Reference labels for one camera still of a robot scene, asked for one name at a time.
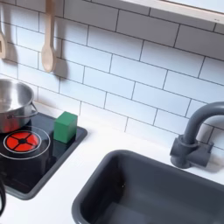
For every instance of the green wooden block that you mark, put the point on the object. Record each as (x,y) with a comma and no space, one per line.
(65,127)

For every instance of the grey tap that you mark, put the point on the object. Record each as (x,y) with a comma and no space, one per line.
(189,145)

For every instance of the wooden spoon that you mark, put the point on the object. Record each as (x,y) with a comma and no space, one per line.
(48,55)

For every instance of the grey sink basin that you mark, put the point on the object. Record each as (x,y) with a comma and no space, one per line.
(151,192)

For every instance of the black stove top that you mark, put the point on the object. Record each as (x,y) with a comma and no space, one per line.
(35,163)

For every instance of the steel pot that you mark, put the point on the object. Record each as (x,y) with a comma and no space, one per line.
(13,105)

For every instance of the wooden slotted spatula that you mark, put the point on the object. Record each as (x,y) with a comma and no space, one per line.
(2,43)

